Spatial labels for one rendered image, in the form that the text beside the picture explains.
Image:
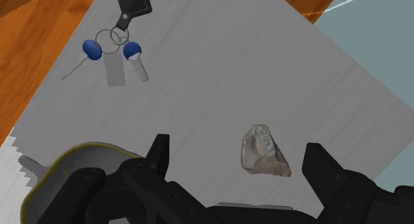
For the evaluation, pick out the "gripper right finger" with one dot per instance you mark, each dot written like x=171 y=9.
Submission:
x=343 y=191

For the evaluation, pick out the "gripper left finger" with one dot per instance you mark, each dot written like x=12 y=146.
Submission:
x=147 y=184

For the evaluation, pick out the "grey bowl with yellow rim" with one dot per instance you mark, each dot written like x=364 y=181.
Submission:
x=85 y=155

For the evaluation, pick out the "grey crumpled stone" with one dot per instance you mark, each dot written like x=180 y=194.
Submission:
x=263 y=152

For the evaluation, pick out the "key bunch with black fob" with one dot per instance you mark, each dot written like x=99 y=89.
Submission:
x=132 y=3

